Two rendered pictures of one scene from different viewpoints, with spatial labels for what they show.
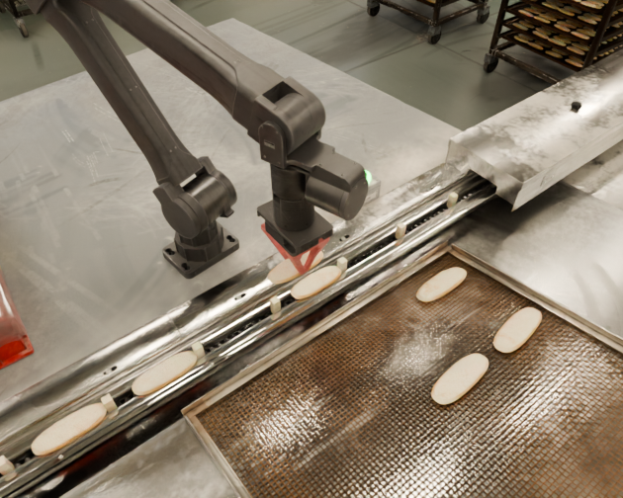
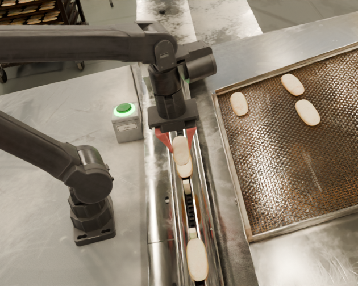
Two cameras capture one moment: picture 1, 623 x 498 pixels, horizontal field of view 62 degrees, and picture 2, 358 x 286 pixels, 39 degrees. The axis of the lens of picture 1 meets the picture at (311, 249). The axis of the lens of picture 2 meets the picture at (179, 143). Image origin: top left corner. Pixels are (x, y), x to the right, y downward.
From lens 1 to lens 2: 0.67 m
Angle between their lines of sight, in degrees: 38
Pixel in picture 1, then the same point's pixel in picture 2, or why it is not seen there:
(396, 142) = (95, 96)
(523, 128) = not seen: hidden behind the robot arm
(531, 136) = not seen: hidden behind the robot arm
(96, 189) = not seen: outside the picture
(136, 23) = (29, 46)
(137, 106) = (21, 127)
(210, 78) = (103, 46)
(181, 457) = (279, 248)
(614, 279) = (270, 61)
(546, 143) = (178, 32)
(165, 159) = (61, 151)
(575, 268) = (253, 70)
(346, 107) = (34, 106)
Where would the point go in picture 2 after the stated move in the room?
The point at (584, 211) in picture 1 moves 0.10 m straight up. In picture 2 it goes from (221, 51) to (217, 22)
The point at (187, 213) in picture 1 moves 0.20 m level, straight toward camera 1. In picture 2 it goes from (103, 172) to (203, 179)
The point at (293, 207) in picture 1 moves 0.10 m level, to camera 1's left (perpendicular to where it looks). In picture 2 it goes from (180, 95) to (150, 123)
